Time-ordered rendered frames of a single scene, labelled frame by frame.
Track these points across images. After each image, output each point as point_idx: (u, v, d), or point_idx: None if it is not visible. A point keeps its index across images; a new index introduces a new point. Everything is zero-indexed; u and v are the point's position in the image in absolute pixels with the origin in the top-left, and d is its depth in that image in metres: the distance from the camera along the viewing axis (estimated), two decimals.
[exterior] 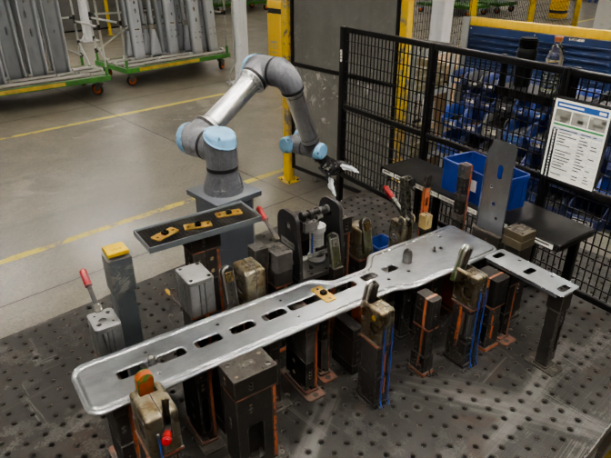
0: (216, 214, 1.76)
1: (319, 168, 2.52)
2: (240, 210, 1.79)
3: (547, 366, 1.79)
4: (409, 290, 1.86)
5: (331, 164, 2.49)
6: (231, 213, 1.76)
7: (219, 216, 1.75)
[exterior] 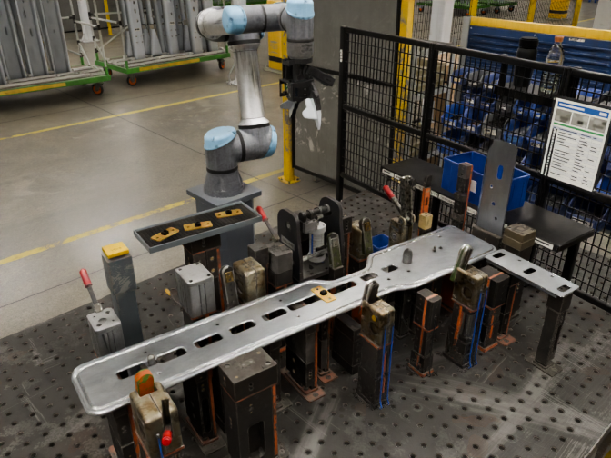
0: (216, 214, 1.76)
1: (280, 81, 1.61)
2: (240, 210, 1.79)
3: (547, 366, 1.79)
4: (409, 290, 1.86)
5: (290, 94, 1.59)
6: (231, 213, 1.76)
7: (219, 216, 1.75)
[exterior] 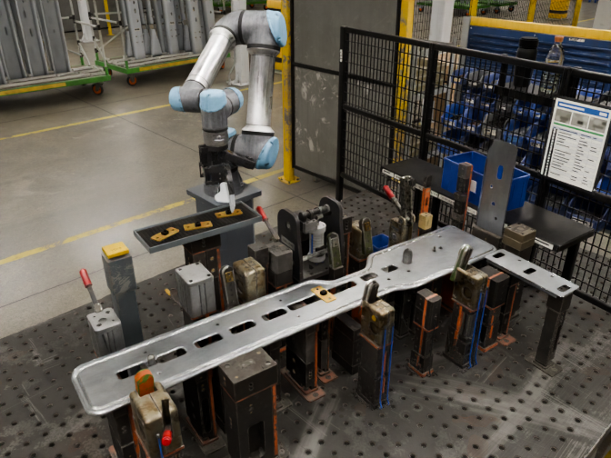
0: (216, 214, 1.76)
1: (199, 164, 1.69)
2: (240, 210, 1.79)
3: (547, 366, 1.79)
4: (409, 290, 1.86)
5: (205, 178, 1.66)
6: (231, 213, 1.76)
7: (219, 216, 1.75)
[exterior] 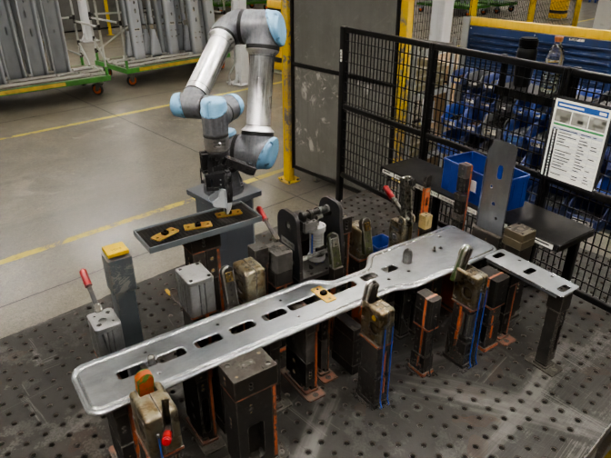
0: (216, 214, 1.76)
1: (200, 169, 1.70)
2: (240, 210, 1.79)
3: (547, 366, 1.79)
4: (409, 290, 1.86)
5: (205, 184, 1.68)
6: (231, 213, 1.76)
7: (219, 216, 1.75)
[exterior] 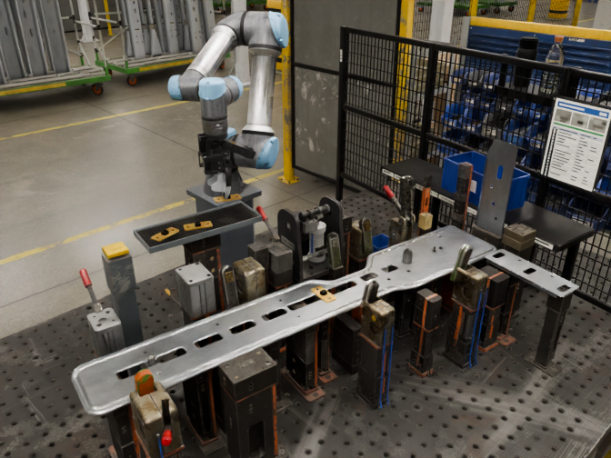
0: (215, 198, 1.74)
1: (198, 153, 1.68)
2: (239, 194, 1.76)
3: (547, 366, 1.79)
4: (409, 290, 1.86)
5: (204, 167, 1.65)
6: (230, 197, 1.74)
7: (218, 201, 1.72)
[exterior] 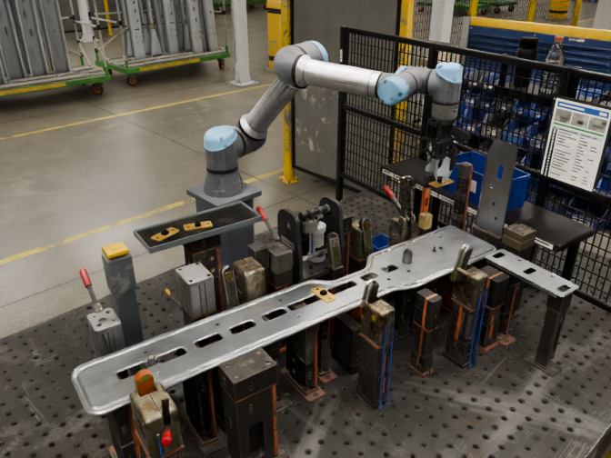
0: (431, 184, 1.75)
1: (422, 139, 1.68)
2: (449, 178, 1.79)
3: (547, 366, 1.79)
4: (409, 290, 1.86)
5: (434, 153, 1.66)
6: (445, 182, 1.76)
7: (437, 185, 1.74)
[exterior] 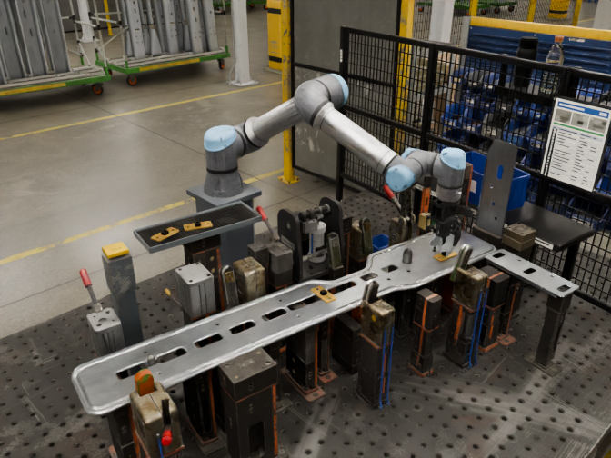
0: (435, 256, 1.83)
1: (427, 217, 1.77)
2: (452, 251, 1.87)
3: (547, 366, 1.79)
4: (409, 290, 1.86)
5: (438, 232, 1.74)
6: (448, 254, 1.84)
7: (442, 260, 1.82)
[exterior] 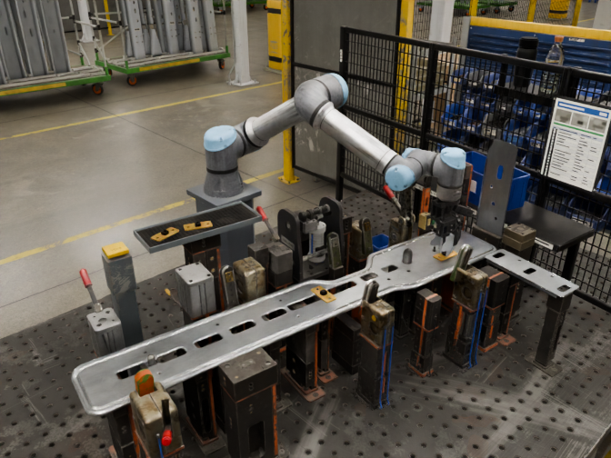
0: (435, 256, 1.83)
1: (427, 216, 1.76)
2: (453, 250, 1.87)
3: (547, 366, 1.79)
4: (409, 290, 1.86)
5: (438, 231, 1.74)
6: (448, 254, 1.84)
7: (442, 259, 1.82)
